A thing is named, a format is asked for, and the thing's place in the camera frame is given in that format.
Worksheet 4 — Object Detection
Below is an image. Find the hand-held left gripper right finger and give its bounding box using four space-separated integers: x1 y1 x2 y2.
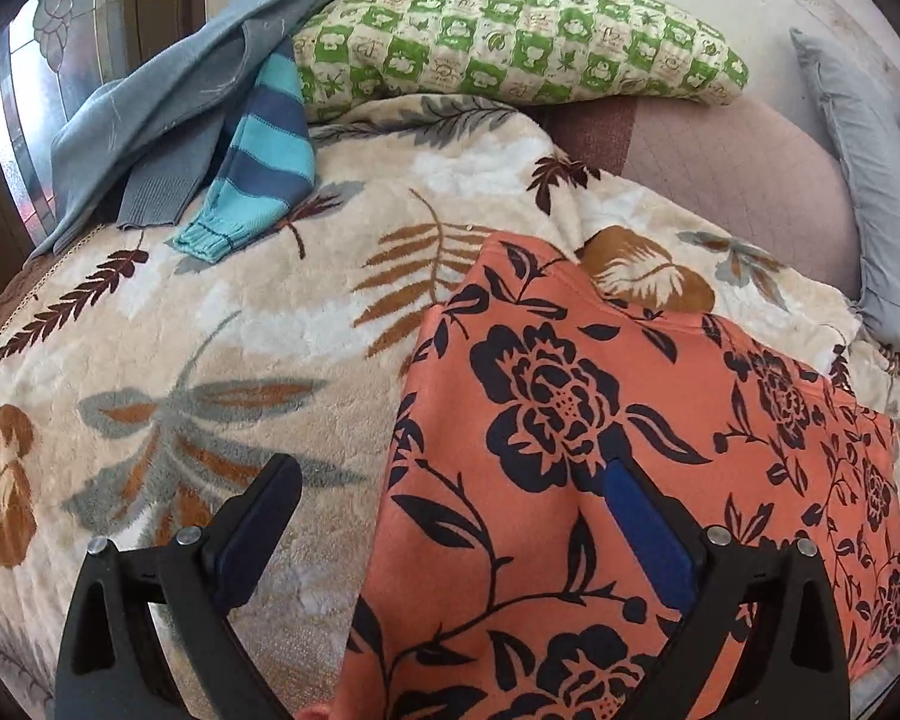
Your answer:
604 457 852 720

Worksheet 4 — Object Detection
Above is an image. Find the blue-grey sweater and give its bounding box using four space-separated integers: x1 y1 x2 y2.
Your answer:
26 0 432 260

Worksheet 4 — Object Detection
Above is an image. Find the beige leaf-print blanket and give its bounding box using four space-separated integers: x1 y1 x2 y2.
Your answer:
0 94 900 720

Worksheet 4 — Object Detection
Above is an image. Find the teal striped knit garment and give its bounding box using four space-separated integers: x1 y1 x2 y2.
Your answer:
172 41 317 265

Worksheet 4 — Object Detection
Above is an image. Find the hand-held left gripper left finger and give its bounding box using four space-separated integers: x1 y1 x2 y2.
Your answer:
54 454 303 720

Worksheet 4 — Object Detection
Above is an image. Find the orange floral garment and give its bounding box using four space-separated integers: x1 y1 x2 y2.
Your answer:
337 234 900 720

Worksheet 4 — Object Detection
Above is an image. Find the green checked pillow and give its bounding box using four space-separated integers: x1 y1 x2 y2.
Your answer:
291 0 749 122

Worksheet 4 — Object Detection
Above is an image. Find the grey-blue pillow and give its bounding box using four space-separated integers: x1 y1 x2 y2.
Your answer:
789 28 900 376

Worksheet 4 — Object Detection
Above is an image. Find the pink bed sheet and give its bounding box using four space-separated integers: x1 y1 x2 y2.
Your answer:
525 94 863 301

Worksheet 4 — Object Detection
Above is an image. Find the brown wooden glass-panel door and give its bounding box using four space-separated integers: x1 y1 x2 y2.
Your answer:
0 0 211 301

